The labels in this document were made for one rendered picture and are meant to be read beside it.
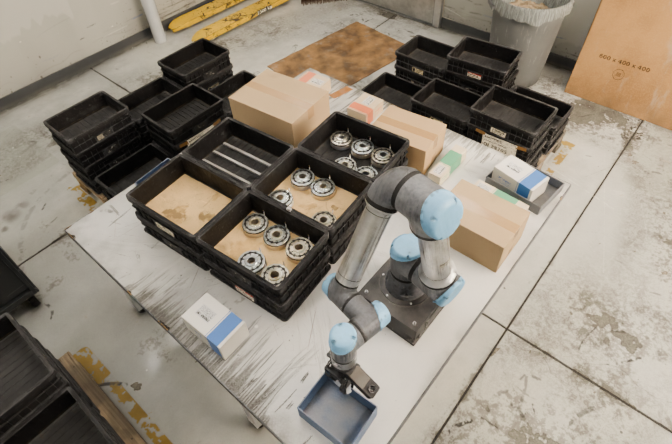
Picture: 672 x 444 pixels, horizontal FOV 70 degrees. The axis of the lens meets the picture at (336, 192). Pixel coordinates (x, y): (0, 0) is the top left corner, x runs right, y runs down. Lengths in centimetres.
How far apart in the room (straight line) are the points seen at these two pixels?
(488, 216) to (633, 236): 151
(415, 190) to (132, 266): 132
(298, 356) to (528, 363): 127
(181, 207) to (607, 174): 270
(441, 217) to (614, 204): 236
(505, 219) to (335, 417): 94
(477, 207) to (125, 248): 146
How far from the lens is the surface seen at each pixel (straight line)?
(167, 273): 207
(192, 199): 211
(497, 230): 191
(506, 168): 226
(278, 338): 181
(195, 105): 323
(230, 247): 190
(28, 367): 236
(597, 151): 379
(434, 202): 117
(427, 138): 224
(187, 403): 257
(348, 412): 169
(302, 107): 236
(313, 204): 198
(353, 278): 139
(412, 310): 173
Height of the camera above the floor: 230
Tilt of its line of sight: 47 degrees down
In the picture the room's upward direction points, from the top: 3 degrees counter-clockwise
